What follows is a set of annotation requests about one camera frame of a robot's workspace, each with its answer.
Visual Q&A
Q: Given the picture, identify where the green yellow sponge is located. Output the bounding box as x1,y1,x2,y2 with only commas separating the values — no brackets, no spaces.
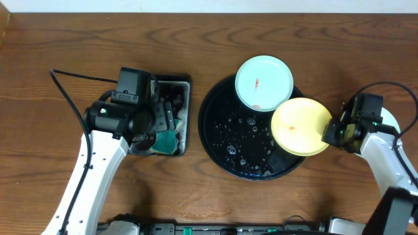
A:
150,119,182,156

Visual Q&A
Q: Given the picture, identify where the light blue plate bottom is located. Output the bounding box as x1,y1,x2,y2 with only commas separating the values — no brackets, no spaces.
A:
340,107,401,158

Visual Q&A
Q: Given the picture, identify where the light blue plate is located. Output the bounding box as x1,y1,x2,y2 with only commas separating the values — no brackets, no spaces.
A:
234,55,294,112
340,107,401,158

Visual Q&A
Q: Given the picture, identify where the yellow plate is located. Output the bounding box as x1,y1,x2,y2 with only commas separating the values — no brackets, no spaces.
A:
271,97,332,157

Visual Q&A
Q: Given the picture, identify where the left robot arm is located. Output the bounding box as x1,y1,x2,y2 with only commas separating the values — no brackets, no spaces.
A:
44,101,162,234

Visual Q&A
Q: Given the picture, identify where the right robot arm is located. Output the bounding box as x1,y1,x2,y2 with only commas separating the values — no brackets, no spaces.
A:
323,113,417,234

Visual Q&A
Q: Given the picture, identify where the black rectangular soapy tray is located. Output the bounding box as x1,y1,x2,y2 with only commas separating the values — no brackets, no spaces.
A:
128,74,191,157

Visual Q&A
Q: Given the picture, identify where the black round tray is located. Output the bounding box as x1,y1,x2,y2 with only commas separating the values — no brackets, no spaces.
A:
198,74,304,180

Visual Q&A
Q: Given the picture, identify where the light blue plate top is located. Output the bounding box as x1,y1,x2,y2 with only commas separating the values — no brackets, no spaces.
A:
234,55,294,112

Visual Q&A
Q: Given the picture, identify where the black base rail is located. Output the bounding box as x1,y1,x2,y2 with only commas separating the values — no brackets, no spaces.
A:
97,213,327,235

